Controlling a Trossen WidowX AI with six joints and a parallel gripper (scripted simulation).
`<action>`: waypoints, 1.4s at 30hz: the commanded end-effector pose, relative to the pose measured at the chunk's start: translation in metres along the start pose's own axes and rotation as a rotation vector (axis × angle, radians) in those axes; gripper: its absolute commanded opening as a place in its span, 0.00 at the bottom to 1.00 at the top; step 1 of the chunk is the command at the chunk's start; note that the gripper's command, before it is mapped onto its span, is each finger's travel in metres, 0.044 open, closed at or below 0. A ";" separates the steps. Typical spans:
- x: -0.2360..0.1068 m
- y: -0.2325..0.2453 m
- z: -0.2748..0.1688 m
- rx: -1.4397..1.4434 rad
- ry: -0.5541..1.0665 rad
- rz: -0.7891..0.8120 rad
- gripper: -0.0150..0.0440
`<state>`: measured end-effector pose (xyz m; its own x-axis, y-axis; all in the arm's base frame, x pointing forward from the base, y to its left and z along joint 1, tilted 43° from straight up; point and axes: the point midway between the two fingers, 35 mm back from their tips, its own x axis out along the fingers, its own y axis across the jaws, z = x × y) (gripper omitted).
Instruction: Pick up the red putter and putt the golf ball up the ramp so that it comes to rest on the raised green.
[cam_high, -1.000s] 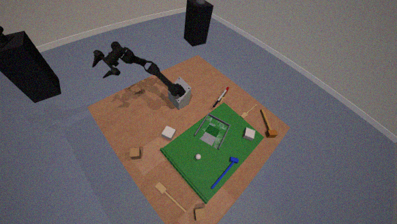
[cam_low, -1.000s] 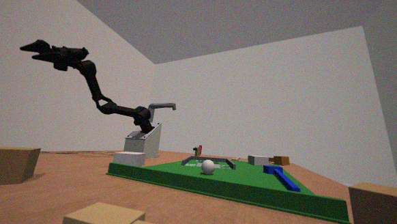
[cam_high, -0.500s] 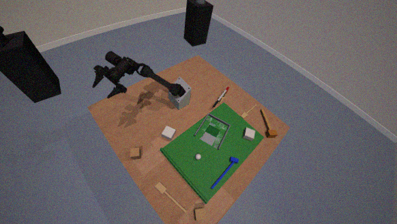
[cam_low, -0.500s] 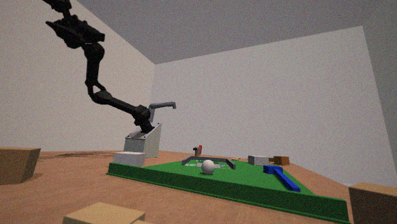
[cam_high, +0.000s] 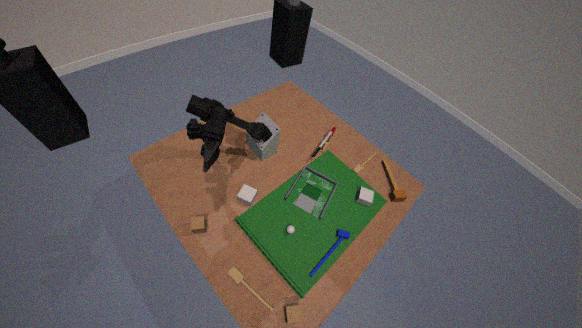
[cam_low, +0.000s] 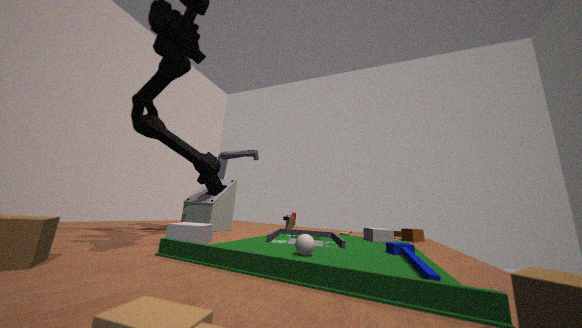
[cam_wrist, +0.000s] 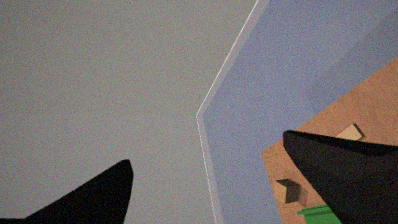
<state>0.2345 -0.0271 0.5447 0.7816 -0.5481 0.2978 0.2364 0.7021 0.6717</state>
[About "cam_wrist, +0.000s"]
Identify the green mat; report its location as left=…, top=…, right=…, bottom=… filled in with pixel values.
left=302, top=204, right=342, bottom=224

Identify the brown block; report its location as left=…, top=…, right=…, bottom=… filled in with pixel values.
left=274, top=179, right=300, bottom=204

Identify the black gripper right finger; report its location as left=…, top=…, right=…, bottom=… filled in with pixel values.
left=283, top=130, right=398, bottom=224

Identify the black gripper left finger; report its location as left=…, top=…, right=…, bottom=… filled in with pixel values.
left=0, top=159, right=134, bottom=224

